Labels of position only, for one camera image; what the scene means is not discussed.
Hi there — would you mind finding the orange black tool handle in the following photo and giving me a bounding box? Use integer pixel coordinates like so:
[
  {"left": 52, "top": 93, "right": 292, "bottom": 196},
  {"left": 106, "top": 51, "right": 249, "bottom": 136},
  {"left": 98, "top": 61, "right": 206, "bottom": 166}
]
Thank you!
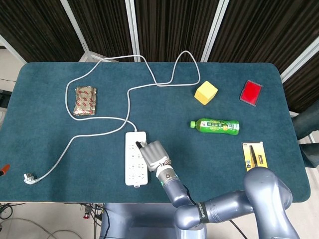
[{"left": 0, "top": 164, "right": 12, "bottom": 177}]

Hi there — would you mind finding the yellow cube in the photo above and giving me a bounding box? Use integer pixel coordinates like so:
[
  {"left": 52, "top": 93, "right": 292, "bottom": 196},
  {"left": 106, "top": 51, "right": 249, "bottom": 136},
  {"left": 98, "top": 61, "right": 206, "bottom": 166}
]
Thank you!
[{"left": 194, "top": 80, "right": 219, "bottom": 106}]

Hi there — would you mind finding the black partition panel white frame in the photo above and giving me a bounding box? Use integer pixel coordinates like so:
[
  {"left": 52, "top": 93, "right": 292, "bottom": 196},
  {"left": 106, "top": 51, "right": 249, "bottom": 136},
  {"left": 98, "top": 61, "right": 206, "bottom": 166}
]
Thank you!
[
  {"left": 201, "top": 0, "right": 319, "bottom": 83},
  {"left": 126, "top": 0, "right": 230, "bottom": 62},
  {"left": 61, "top": 0, "right": 140, "bottom": 62},
  {"left": 281, "top": 49, "right": 319, "bottom": 114},
  {"left": 0, "top": 0, "right": 88, "bottom": 63}
]

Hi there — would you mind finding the white power strip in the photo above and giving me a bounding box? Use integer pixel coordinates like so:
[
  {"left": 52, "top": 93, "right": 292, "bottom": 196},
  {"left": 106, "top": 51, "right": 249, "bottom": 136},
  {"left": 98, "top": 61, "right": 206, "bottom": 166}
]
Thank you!
[{"left": 125, "top": 131, "right": 148, "bottom": 187}]

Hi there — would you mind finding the teal table cloth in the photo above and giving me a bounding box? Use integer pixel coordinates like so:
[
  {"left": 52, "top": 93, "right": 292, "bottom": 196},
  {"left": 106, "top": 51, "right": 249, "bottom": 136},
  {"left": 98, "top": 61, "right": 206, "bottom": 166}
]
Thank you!
[{"left": 0, "top": 61, "right": 312, "bottom": 204}]

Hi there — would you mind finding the green drink bottle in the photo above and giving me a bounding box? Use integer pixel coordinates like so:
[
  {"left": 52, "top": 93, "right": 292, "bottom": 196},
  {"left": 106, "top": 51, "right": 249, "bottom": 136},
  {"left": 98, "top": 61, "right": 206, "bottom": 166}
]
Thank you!
[{"left": 190, "top": 118, "right": 240, "bottom": 136}]

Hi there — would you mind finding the red flat box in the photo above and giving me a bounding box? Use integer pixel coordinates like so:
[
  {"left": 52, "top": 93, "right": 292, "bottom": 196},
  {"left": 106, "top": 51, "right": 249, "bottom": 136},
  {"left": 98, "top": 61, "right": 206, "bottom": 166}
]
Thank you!
[{"left": 239, "top": 79, "right": 264, "bottom": 107}]

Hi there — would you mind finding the grey floor cable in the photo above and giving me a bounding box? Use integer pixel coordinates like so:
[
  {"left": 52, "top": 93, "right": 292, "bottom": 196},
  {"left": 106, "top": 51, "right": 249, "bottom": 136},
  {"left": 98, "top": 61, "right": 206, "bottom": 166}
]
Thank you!
[{"left": 0, "top": 218, "right": 83, "bottom": 239}]

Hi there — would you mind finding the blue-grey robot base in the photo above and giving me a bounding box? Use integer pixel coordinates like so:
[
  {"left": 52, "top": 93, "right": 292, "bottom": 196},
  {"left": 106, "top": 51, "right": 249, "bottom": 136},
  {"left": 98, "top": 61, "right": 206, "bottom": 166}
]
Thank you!
[{"left": 99, "top": 203, "right": 207, "bottom": 239}]

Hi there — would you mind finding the dark teal chair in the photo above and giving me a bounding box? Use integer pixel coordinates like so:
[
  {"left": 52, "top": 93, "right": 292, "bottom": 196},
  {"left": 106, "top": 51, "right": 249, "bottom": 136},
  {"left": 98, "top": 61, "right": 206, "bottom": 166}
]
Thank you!
[{"left": 292, "top": 101, "right": 319, "bottom": 168}]

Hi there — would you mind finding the gold snack packet red print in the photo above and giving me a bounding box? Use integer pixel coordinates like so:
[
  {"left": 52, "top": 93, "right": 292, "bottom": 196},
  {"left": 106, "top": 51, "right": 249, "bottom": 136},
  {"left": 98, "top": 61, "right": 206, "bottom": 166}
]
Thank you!
[{"left": 73, "top": 86, "right": 98, "bottom": 117}]

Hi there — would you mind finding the razor in yellow blister pack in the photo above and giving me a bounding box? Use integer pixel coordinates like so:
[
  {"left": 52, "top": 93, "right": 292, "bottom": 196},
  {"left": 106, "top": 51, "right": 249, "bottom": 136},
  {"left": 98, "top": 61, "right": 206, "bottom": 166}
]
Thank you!
[{"left": 242, "top": 141, "right": 269, "bottom": 172}]

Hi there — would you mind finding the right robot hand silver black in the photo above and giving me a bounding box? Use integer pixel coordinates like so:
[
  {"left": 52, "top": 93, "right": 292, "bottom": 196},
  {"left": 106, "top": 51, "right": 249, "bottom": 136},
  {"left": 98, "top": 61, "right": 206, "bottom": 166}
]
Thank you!
[{"left": 136, "top": 140, "right": 171, "bottom": 172}]

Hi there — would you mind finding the white power strip cable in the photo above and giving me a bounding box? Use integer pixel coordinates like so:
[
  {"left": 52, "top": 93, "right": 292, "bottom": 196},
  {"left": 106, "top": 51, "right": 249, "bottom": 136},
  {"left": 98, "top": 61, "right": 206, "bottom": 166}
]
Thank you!
[{"left": 23, "top": 50, "right": 201, "bottom": 185}]

